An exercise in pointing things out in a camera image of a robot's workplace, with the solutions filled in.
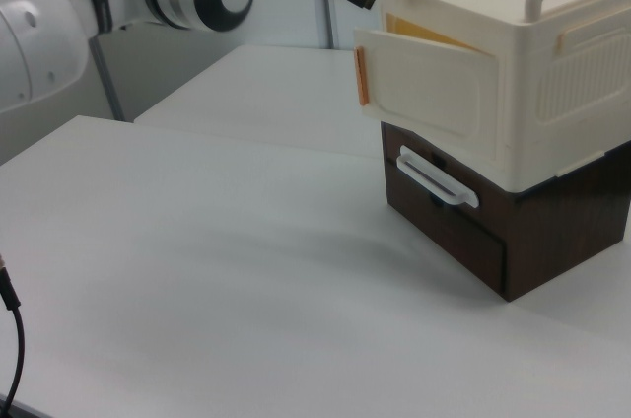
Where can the cream cabinet door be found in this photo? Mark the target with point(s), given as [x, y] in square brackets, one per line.
[424, 88]

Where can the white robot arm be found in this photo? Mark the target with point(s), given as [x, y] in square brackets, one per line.
[34, 43]

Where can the cream plastic cabinet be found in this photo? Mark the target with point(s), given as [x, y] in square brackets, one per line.
[552, 92]

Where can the dark brown drawer box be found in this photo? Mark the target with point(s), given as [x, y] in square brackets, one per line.
[557, 235]

